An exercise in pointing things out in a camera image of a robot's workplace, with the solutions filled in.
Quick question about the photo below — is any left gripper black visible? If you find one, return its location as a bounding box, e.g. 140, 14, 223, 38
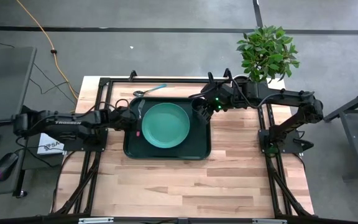
116, 106, 143, 133

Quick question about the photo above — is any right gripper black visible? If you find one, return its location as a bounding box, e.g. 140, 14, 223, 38
196, 91, 222, 124

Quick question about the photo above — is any black cup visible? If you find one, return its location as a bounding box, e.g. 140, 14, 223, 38
191, 98, 209, 114

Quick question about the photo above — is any red-handled metal fork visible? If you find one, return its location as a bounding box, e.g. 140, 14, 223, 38
135, 99, 146, 138

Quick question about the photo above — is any teal green plate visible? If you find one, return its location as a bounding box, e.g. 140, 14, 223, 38
141, 102, 191, 149

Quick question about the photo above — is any dark green plastic tray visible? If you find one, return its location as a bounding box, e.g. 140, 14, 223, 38
122, 96, 212, 161

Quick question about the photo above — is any white plant pot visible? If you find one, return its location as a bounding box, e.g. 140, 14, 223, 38
233, 73, 252, 82

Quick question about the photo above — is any green leafy plant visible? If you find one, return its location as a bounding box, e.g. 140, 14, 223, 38
236, 25, 301, 83

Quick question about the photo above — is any white printed paper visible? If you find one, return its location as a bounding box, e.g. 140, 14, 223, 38
36, 133, 65, 156

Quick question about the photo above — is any black computer mouse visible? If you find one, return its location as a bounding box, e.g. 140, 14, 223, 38
0, 152, 19, 182

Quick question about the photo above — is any grey side desk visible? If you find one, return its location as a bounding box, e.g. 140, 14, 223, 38
0, 45, 38, 197

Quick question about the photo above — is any dark metal side stand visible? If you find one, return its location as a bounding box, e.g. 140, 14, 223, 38
323, 84, 358, 182

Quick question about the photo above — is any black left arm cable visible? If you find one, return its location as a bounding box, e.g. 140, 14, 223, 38
85, 98, 131, 116

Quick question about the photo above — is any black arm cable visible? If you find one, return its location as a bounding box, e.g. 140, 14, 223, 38
208, 70, 281, 109
85, 98, 131, 116

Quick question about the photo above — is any blue-handled metal spoon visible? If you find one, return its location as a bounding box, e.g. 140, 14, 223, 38
132, 83, 168, 98

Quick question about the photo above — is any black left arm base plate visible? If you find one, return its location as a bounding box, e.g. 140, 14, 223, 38
61, 126, 109, 152

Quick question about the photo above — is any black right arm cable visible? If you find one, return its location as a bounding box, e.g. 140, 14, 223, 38
208, 70, 281, 109

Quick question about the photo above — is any black aluminium table frame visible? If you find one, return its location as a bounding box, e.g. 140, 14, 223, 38
50, 68, 315, 224

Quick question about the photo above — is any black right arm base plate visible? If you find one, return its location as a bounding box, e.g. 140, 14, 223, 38
257, 128, 305, 154

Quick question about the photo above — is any silver metal bracket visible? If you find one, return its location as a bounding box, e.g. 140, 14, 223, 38
78, 217, 114, 224
251, 218, 288, 224

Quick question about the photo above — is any orange extension cable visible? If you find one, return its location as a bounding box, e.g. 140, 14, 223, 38
15, 0, 80, 101

